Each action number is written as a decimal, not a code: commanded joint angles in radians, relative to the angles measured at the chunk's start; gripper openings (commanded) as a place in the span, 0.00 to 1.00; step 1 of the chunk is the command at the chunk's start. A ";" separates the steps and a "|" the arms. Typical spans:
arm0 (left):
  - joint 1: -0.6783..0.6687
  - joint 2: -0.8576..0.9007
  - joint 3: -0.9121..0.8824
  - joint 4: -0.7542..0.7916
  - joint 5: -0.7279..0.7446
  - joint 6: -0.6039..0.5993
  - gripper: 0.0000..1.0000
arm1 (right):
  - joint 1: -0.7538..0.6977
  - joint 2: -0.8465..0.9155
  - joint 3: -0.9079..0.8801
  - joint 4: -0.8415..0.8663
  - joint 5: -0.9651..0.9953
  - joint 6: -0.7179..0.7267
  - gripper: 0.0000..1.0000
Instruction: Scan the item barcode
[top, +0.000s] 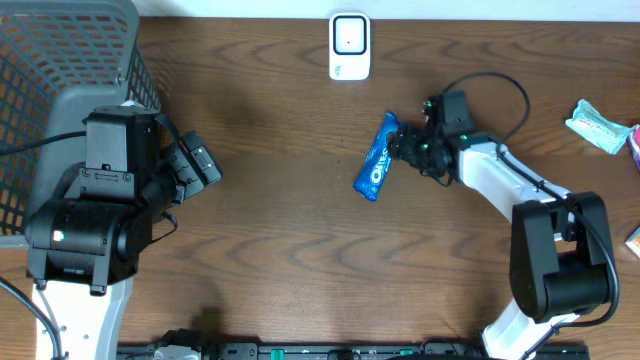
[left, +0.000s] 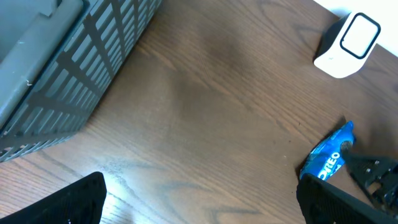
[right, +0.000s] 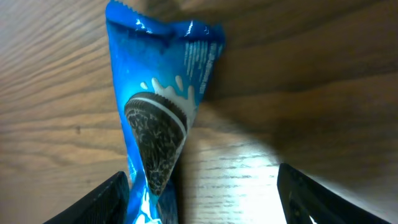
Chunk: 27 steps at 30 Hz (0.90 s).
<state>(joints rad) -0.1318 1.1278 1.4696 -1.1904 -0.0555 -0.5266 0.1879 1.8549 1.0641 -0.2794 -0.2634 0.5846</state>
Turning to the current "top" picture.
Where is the mint green snack packet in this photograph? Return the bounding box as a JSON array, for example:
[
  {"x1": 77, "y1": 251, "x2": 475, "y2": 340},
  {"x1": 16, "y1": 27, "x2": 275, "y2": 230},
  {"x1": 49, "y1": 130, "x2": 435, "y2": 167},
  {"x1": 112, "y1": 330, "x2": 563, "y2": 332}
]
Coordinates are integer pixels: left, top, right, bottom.
[{"x1": 565, "y1": 99, "x2": 632, "y2": 155}]

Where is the white barcode scanner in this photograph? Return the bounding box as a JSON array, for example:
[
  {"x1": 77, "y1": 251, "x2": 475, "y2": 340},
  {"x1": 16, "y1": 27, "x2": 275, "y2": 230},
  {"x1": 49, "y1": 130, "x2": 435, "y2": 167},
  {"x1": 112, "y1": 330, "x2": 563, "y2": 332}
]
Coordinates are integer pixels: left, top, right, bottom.
[{"x1": 328, "y1": 12, "x2": 371, "y2": 81}]

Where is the grey plastic mesh basket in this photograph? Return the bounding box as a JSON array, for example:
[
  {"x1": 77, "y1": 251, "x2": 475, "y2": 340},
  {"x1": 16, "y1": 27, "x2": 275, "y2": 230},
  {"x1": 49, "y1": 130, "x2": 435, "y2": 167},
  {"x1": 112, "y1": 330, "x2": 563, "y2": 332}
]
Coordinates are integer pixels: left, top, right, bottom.
[{"x1": 1, "y1": 0, "x2": 161, "y2": 249}]

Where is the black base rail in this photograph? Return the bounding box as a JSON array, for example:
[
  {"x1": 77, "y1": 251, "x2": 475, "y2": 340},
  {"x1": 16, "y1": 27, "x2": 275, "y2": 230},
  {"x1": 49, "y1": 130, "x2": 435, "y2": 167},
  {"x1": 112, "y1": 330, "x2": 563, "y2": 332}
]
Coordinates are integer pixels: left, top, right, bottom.
[{"x1": 115, "y1": 341, "x2": 591, "y2": 360}]

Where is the blue Oreo cookie pack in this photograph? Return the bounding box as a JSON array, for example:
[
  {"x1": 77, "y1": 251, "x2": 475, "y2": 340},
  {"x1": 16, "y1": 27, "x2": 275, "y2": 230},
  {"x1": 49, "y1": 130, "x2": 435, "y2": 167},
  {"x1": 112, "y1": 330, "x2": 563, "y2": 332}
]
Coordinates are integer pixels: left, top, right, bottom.
[{"x1": 353, "y1": 112, "x2": 402, "y2": 202}]

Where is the red purple snack bag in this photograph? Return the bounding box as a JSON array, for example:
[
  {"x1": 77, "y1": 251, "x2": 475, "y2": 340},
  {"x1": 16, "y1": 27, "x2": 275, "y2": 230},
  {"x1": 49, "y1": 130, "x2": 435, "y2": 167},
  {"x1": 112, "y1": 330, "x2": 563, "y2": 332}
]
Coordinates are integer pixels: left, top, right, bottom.
[{"x1": 627, "y1": 125, "x2": 640, "y2": 171}]

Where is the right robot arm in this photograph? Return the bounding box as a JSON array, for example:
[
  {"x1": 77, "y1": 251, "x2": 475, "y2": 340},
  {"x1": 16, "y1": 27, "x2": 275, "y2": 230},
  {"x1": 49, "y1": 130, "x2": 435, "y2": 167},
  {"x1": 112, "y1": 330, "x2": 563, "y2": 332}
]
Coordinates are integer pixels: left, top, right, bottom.
[{"x1": 387, "y1": 126, "x2": 620, "y2": 359}]

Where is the small orange snack box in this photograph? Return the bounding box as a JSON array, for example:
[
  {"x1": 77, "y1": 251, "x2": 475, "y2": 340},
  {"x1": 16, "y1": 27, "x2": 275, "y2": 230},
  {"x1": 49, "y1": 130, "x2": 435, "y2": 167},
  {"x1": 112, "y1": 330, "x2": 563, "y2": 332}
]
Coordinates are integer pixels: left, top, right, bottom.
[{"x1": 625, "y1": 228, "x2": 640, "y2": 257}]

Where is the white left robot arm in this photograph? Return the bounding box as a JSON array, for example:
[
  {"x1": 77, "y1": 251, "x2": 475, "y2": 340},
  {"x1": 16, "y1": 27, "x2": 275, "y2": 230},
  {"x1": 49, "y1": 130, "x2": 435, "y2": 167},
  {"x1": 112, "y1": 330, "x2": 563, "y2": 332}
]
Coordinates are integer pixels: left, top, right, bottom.
[{"x1": 26, "y1": 105, "x2": 222, "y2": 359}]

